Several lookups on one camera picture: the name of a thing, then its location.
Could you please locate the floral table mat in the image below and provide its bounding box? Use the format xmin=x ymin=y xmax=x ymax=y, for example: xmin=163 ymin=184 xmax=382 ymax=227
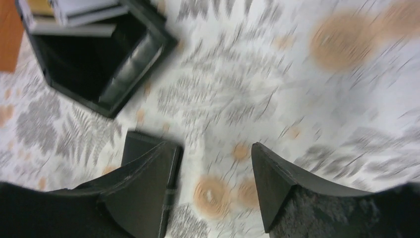
xmin=0 ymin=0 xmax=420 ymax=238

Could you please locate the black leather card holder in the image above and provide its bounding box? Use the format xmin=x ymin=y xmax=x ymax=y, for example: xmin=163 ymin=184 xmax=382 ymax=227
xmin=118 ymin=131 xmax=184 ymax=238

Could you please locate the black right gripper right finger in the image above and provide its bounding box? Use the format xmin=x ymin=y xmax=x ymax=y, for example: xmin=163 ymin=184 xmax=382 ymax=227
xmin=251 ymin=142 xmax=420 ymax=238

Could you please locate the black plastic card box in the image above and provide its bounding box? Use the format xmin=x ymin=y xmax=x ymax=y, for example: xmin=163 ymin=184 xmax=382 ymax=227
xmin=15 ymin=0 xmax=177 ymax=119

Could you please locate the orange compartment tray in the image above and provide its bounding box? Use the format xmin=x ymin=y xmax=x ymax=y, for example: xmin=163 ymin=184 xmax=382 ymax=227
xmin=0 ymin=0 xmax=24 ymax=73

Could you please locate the white card stack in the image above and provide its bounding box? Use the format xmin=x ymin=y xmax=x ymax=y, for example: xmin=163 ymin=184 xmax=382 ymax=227
xmin=16 ymin=0 xmax=129 ymax=37

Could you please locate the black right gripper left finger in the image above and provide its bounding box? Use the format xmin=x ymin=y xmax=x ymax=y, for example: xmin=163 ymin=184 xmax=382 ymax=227
xmin=0 ymin=142 xmax=179 ymax=238

